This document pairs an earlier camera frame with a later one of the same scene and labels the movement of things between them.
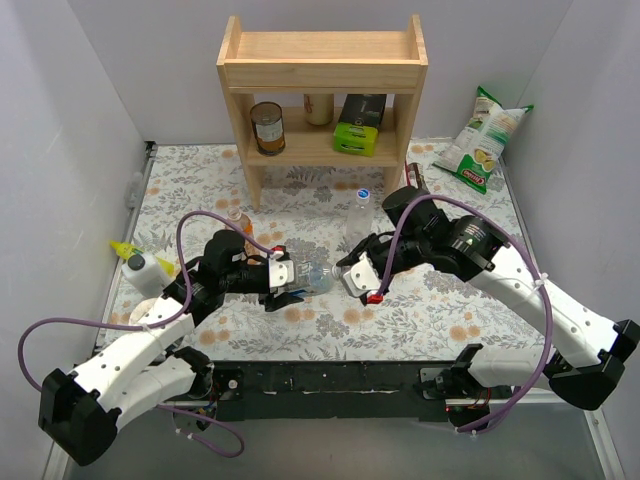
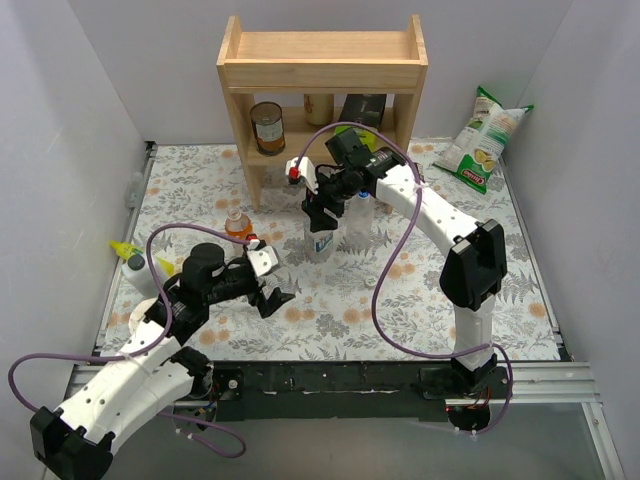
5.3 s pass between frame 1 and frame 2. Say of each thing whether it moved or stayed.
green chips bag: stayed
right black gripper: moved
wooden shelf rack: stayed
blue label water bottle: moved
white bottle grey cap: stayed
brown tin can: stayed
